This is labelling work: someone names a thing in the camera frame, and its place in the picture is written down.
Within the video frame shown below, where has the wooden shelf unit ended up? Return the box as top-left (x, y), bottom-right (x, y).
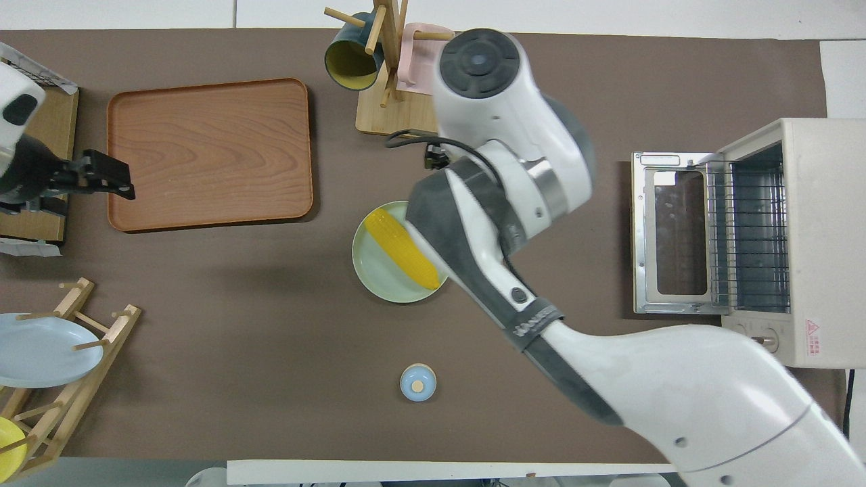
top-left (0, 87), bottom-right (80, 244)

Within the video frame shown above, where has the yellow plate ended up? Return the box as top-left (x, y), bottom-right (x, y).
top-left (0, 416), bottom-right (30, 479)

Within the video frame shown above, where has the brown wooden tray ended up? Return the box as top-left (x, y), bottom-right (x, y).
top-left (106, 78), bottom-right (316, 234)

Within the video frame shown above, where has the small blue bell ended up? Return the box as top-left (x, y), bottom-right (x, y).
top-left (399, 363), bottom-right (438, 403)

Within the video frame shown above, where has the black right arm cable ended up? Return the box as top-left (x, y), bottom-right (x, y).
top-left (385, 129), bottom-right (503, 189)

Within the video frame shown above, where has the brown table mat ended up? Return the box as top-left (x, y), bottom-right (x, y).
top-left (0, 28), bottom-right (848, 465)

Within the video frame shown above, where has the light blue plate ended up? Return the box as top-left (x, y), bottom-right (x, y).
top-left (0, 312), bottom-right (106, 390)

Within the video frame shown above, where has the wooden plate rack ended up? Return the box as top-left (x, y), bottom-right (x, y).
top-left (0, 277), bottom-right (143, 483)

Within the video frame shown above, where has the black oven power cable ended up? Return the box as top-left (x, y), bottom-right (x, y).
top-left (842, 369), bottom-right (857, 435)

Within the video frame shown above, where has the glass oven door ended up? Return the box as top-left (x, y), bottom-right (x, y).
top-left (632, 151), bottom-right (729, 316)

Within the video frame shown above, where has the white patterned cloth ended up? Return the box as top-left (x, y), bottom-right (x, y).
top-left (0, 42), bottom-right (79, 96)

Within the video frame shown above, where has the pink mug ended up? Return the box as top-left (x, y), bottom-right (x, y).
top-left (395, 22), bottom-right (455, 95)

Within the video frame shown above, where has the white toaster oven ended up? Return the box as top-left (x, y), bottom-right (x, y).
top-left (707, 118), bottom-right (866, 370)

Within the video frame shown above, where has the metal oven wire rack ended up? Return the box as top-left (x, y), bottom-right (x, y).
top-left (706, 161), bottom-right (792, 313)

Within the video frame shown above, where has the wooden mug rack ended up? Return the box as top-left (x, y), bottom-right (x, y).
top-left (323, 0), bottom-right (455, 139)

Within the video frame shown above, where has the light green plate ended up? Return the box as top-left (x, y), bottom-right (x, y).
top-left (351, 200), bottom-right (449, 304)

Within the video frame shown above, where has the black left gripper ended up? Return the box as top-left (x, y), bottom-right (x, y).
top-left (0, 134), bottom-right (137, 207)

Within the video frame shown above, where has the dark blue mug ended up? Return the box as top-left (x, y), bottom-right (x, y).
top-left (323, 11), bottom-right (386, 93)

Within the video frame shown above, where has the yellow corn cob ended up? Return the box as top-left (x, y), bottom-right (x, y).
top-left (365, 208), bottom-right (442, 292)

